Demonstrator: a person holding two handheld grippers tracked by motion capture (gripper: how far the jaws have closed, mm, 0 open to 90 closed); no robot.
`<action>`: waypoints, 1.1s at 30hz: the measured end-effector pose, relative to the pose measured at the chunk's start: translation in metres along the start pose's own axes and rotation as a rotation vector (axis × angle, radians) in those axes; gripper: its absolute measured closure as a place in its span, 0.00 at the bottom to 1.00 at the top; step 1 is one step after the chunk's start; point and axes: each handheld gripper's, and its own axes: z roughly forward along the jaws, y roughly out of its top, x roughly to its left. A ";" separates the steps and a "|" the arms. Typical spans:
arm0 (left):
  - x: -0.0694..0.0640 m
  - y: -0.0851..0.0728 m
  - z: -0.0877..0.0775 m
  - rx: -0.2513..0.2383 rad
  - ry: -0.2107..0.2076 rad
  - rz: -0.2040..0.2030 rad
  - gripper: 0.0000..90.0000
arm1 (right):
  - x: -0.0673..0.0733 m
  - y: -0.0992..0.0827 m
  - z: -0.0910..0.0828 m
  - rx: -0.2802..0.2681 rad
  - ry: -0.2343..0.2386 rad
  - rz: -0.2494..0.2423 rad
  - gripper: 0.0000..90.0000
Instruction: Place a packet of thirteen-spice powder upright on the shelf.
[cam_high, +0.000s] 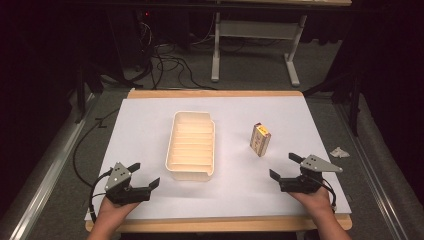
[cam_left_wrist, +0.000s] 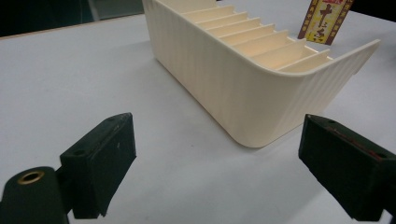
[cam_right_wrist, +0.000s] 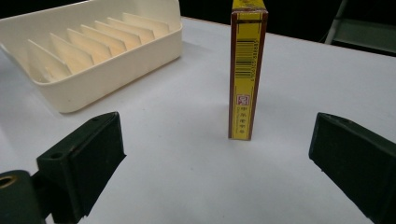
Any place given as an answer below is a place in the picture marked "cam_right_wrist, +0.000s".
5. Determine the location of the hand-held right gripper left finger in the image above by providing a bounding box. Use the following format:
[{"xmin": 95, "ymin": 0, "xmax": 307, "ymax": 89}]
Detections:
[{"xmin": 35, "ymin": 111, "xmax": 127, "ymax": 224}]

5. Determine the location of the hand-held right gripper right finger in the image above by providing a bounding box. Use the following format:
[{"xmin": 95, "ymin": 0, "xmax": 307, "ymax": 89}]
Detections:
[{"xmin": 308, "ymin": 112, "xmax": 396, "ymax": 224}]

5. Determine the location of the cream plastic slotted rack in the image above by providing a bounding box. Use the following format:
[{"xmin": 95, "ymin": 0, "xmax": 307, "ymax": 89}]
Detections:
[{"xmin": 0, "ymin": 0, "xmax": 184, "ymax": 114}]

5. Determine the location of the yellow and brown box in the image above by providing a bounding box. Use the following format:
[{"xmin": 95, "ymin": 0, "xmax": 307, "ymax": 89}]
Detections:
[{"xmin": 228, "ymin": 0, "xmax": 269, "ymax": 142}]

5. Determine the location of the grey metal stand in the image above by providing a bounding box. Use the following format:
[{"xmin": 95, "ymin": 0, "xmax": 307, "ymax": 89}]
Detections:
[{"xmin": 324, "ymin": 0, "xmax": 396, "ymax": 54}]

